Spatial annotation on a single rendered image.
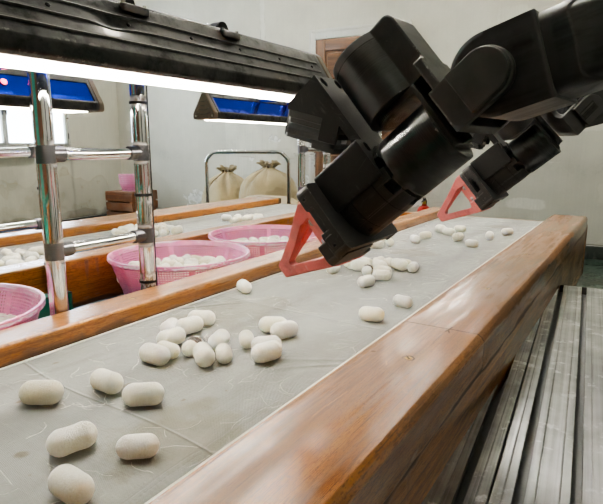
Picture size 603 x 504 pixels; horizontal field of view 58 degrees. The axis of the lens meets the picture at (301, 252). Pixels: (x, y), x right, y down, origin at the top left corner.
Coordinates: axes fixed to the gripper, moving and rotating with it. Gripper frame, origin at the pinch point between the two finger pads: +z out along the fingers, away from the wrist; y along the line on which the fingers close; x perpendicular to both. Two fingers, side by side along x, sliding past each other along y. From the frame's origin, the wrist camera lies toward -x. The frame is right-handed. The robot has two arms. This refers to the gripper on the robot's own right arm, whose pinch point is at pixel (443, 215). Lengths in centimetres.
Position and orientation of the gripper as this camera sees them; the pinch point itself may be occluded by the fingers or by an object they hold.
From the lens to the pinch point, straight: 92.7
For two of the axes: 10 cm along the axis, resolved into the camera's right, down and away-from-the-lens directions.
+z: -6.5, 5.5, 5.2
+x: 5.4, 8.2, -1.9
